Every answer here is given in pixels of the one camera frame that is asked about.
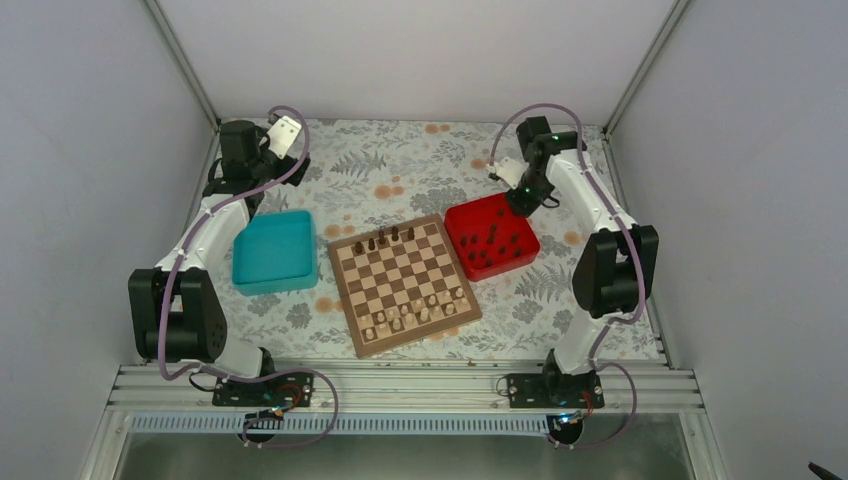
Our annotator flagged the blue plastic tray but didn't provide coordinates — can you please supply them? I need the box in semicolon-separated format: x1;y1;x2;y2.
231;210;319;296

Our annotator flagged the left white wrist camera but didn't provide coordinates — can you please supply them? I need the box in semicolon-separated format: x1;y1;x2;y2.
267;116;302;159

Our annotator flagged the red plastic tray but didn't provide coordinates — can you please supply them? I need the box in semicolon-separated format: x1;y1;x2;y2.
444;193;541;282

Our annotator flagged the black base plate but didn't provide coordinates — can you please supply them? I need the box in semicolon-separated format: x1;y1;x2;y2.
212;372;314;409
495;371;605;409

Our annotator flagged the floral tablecloth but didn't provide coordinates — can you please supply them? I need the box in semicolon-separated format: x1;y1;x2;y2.
198;119;664;364

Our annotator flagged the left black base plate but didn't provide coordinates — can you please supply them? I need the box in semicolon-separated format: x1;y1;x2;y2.
212;372;314;409

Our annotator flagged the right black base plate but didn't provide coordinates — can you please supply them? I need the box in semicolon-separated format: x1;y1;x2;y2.
495;371;605;409

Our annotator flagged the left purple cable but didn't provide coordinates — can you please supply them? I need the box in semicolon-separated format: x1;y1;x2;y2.
158;104;340;450

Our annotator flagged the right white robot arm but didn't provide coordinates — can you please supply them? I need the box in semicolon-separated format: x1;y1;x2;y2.
505;116;659;408

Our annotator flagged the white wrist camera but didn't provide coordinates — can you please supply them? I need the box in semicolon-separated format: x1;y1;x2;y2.
487;157;527;189
267;116;302;159

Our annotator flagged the wooden chessboard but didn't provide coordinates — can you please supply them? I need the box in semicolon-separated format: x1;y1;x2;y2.
328;214;482;358

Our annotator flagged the aluminium front rail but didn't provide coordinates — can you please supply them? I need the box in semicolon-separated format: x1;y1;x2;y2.
107;360;704;414

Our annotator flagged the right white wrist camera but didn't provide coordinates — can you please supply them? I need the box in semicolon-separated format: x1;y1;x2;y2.
487;157;527;189

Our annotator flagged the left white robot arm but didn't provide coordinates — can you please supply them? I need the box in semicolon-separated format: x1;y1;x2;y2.
128;106;310;405

